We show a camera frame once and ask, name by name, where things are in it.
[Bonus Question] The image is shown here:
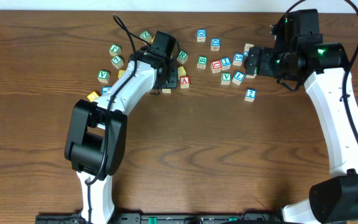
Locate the green R block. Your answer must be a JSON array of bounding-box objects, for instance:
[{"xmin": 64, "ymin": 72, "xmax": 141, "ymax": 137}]
[{"xmin": 177, "ymin": 50, "xmax": 188, "ymax": 64}]

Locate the blue l block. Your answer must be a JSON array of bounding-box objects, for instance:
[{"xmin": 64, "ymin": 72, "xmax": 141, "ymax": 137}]
[
  {"xmin": 101, "ymin": 86, "xmax": 111, "ymax": 95},
  {"xmin": 232, "ymin": 71, "xmax": 246, "ymax": 85}
]

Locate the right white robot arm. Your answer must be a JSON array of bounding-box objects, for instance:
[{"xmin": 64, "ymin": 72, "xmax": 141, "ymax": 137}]
[{"xmin": 244, "ymin": 43, "xmax": 358, "ymax": 223}]

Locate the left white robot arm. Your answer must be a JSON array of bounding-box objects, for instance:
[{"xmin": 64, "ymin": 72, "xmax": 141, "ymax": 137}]
[{"xmin": 64, "ymin": 50, "xmax": 178, "ymax": 223}]

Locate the yellow block by A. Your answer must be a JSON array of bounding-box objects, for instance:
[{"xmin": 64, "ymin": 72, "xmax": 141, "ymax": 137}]
[{"xmin": 177, "ymin": 66, "xmax": 186, "ymax": 79}]

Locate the red E block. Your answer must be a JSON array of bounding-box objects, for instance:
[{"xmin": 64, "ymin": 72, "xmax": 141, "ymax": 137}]
[{"xmin": 162, "ymin": 88, "xmax": 172, "ymax": 94}]

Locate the red A block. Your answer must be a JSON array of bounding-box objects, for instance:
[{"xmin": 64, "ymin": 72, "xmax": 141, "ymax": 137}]
[{"xmin": 180, "ymin": 76, "xmax": 190, "ymax": 89}]

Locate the blue X block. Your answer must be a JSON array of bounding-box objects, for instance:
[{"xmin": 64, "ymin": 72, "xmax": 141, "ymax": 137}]
[{"xmin": 243, "ymin": 43, "xmax": 254, "ymax": 57}]

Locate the green block under gripper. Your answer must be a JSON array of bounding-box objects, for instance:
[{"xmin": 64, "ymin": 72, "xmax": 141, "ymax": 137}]
[{"xmin": 246, "ymin": 67, "xmax": 258, "ymax": 78}]

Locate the blue 5 block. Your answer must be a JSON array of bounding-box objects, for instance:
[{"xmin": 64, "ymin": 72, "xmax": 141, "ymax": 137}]
[{"xmin": 232, "ymin": 53, "xmax": 244, "ymax": 67}]

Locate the blue 2 block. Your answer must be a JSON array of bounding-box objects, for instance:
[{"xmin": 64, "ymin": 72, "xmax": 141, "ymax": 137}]
[{"xmin": 244, "ymin": 88, "xmax": 257, "ymax": 102}]

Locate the green B block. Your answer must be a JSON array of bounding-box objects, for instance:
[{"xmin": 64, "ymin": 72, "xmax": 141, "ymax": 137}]
[{"xmin": 196, "ymin": 55, "xmax": 208, "ymax": 69}]

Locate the blue I block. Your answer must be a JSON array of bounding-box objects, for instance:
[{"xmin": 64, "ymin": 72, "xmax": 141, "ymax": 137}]
[{"xmin": 220, "ymin": 57, "xmax": 232, "ymax": 71}]

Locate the green V block right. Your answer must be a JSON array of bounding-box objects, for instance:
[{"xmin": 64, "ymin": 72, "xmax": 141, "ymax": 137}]
[{"xmin": 221, "ymin": 72, "xmax": 231, "ymax": 85}]

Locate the green v block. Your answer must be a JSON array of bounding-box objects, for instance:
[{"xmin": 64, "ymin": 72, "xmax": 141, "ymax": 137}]
[
  {"xmin": 97, "ymin": 70, "xmax": 110, "ymax": 83},
  {"xmin": 221, "ymin": 72, "xmax": 231, "ymax": 85}
]

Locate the green Z block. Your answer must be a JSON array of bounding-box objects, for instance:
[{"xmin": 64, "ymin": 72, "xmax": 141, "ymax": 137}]
[{"xmin": 140, "ymin": 30, "xmax": 152, "ymax": 43}]

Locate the yellow K block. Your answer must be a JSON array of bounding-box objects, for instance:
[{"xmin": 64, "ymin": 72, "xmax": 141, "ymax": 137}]
[{"xmin": 117, "ymin": 70, "xmax": 126, "ymax": 78}]

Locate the red U block right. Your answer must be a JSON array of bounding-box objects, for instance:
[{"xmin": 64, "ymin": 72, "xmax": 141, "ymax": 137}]
[{"xmin": 211, "ymin": 60, "xmax": 223, "ymax": 73}]

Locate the green 7 block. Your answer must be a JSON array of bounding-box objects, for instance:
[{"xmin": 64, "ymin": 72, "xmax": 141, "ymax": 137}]
[{"xmin": 111, "ymin": 55, "xmax": 124, "ymax": 69}]

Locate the blue d block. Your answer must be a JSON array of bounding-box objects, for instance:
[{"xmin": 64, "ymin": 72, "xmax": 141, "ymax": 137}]
[
  {"xmin": 196, "ymin": 29, "xmax": 206, "ymax": 42},
  {"xmin": 211, "ymin": 38, "xmax": 221, "ymax": 51}
]

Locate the blue D block top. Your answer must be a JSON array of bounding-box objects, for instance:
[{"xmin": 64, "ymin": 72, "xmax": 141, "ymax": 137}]
[{"xmin": 196, "ymin": 29, "xmax": 206, "ymax": 42}]

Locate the green J block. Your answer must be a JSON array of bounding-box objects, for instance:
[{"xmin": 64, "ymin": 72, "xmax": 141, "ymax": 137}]
[{"xmin": 109, "ymin": 44, "xmax": 122, "ymax": 57}]

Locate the green V block left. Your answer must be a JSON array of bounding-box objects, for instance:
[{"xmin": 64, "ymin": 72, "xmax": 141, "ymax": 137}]
[{"xmin": 97, "ymin": 70, "xmax": 110, "ymax": 83}]

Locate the yellow G block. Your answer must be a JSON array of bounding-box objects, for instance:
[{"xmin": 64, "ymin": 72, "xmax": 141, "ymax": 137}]
[{"xmin": 87, "ymin": 91, "xmax": 101, "ymax": 102}]

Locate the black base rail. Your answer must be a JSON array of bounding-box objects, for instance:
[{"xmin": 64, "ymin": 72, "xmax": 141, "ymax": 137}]
[{"xmin": 35, "ymin": 212, "xmax": 285, "ymax": 224}]

